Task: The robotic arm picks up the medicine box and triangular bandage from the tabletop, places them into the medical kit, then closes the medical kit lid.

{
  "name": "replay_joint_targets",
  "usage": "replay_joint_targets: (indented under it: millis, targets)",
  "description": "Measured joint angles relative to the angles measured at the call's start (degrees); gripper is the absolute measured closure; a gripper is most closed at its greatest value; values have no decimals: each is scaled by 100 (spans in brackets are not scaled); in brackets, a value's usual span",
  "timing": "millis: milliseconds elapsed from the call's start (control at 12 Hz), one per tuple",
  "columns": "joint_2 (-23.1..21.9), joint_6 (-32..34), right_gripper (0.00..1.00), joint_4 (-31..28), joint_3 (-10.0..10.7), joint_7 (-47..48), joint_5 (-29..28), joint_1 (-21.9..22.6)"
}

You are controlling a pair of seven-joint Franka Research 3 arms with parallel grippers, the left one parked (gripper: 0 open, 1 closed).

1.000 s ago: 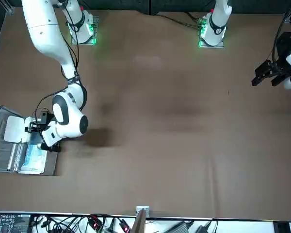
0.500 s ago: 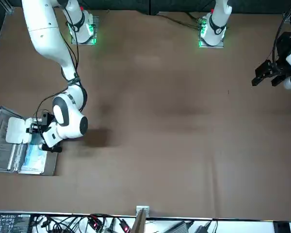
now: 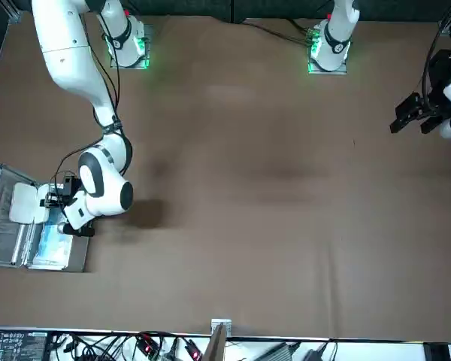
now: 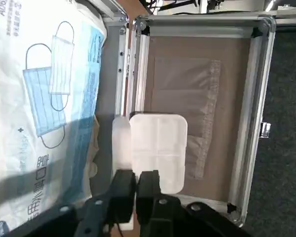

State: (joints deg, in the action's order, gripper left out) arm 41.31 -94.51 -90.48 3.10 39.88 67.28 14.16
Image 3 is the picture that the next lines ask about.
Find white clamshell medicine box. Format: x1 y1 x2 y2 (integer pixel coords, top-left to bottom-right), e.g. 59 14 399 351
9 182 49 226

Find small black power adapter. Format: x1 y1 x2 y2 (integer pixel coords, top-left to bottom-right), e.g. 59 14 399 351
304 346 328 361

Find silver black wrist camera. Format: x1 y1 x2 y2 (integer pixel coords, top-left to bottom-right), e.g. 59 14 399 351
61 221 96 238

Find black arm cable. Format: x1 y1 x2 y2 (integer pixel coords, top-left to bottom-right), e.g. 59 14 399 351
420 0 451 102
52 11 123 211

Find blue white sealed packet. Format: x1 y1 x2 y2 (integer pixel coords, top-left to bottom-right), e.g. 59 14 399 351
30 216 75 270

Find black labelled power adapter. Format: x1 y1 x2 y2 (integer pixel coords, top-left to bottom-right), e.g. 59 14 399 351
0 330 49 361

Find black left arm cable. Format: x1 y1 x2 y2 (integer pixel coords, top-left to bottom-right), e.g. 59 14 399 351
420 0 451 102

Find silver camera post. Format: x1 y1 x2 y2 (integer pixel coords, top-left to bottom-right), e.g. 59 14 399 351
204 318 233 361

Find aluminium medical kit case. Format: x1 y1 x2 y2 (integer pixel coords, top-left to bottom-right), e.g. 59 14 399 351
0 162 92 274

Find black floor cable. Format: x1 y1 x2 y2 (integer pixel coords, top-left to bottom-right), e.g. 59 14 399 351
244 17 313 48

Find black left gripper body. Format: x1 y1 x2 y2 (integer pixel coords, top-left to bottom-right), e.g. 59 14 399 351
422 48 451 118

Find silver aluminium frame profile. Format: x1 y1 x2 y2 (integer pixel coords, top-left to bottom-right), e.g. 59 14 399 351
3 0 22 24
439 5 451 37

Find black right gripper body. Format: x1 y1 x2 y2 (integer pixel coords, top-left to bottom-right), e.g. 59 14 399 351
58 187 84 208

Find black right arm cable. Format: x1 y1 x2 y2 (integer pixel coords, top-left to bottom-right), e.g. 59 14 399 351
52 11 123 211

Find black cable tangle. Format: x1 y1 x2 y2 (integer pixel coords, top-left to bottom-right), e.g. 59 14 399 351
48 330 211 361

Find grey power adapter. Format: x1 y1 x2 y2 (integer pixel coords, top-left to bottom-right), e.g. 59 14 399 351
253 340 298 361

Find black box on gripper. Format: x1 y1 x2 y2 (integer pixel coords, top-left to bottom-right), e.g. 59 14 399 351
62 174 77 197

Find black module with red light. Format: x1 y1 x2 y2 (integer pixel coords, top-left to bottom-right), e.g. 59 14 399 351
134 333 162 357
183 338 204 361

